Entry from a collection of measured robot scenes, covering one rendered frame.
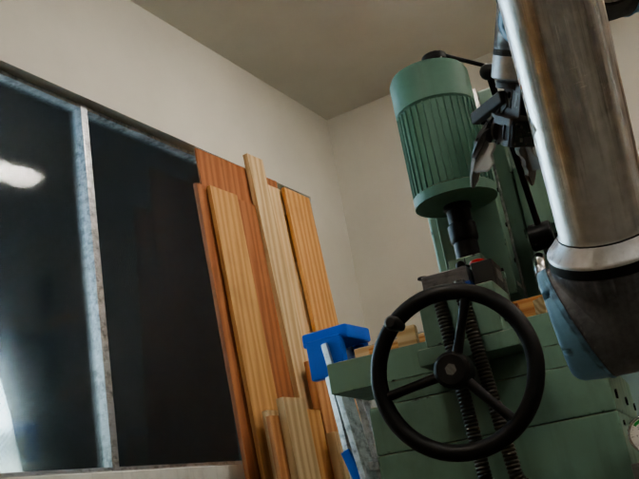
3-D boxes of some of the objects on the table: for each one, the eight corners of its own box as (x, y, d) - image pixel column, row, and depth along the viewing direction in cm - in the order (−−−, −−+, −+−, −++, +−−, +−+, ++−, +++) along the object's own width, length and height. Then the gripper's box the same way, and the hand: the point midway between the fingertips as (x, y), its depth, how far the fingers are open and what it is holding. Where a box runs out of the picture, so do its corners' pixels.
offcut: (398, 348, 165) (395, 328, 166) (401, 350, 168) (397, 331, 169) (417, 344, 164) (414, 324, 165) (420, 346, 167) (416, 326, 168)
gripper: (485, 84, 152) (476, 196, 158) (572, 83, 158) (561, 191, 164) (462, 79, 160) (455, 186, 166) (547, 79, 166) (536, 182, 171)
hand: (500, 184), depth 167 cm, fingers open, 12 cm apart
